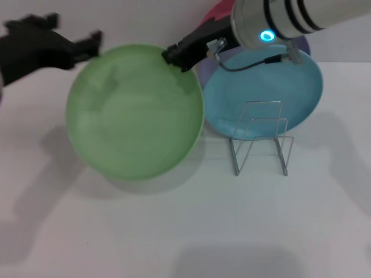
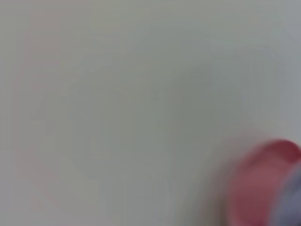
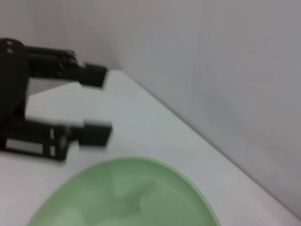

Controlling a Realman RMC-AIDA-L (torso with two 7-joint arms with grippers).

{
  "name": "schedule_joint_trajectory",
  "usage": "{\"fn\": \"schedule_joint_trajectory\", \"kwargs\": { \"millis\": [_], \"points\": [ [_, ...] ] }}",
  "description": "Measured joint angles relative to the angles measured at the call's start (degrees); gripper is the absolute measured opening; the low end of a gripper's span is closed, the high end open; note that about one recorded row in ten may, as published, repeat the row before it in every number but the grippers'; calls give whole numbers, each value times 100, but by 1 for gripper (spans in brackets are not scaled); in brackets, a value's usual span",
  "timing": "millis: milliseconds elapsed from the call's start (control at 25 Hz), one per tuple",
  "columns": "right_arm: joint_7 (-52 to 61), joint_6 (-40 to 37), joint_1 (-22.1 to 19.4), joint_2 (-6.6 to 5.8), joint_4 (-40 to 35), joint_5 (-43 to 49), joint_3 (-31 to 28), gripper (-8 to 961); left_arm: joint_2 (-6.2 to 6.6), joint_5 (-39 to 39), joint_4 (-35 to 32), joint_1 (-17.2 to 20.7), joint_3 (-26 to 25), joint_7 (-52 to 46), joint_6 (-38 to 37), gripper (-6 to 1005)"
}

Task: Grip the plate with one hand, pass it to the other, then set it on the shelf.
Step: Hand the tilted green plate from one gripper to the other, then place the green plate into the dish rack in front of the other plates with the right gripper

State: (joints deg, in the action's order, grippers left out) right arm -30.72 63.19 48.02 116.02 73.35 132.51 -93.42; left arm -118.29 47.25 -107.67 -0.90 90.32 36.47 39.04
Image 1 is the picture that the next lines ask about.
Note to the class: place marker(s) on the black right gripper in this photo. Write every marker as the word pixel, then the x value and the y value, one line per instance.
pixel 211 32

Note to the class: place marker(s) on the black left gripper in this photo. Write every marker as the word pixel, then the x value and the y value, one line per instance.
pixel 32 52

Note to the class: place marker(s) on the green plastic plate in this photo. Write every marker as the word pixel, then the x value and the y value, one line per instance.
pixel 136 121

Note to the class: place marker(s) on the purple plastic plate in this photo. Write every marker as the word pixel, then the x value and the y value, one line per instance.
pixel 207 71

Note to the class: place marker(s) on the red plastic plate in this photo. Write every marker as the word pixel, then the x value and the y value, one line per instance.
pixel 220 10

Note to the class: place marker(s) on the teal blue plastic plate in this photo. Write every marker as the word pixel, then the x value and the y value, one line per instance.
pixel 261 87

